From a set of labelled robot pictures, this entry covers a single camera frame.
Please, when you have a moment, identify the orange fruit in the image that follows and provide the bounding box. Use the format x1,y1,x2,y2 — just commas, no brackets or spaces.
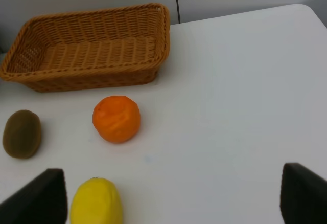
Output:
92,96,141,144

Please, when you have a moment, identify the orange wicker basket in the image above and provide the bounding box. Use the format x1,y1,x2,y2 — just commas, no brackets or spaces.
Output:
1,3,170,93

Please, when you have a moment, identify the yellow lemon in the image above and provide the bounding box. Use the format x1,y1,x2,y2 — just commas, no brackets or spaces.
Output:
69,177,123,223

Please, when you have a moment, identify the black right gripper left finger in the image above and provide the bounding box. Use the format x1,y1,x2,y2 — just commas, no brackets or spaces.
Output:
1,168,68,223

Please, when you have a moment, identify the brown kiwi fruit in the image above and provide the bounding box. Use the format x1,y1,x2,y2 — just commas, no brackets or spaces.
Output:
3,110,41,159

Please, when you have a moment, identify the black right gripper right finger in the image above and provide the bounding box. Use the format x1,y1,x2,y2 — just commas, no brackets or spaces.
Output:
279,163,326,223

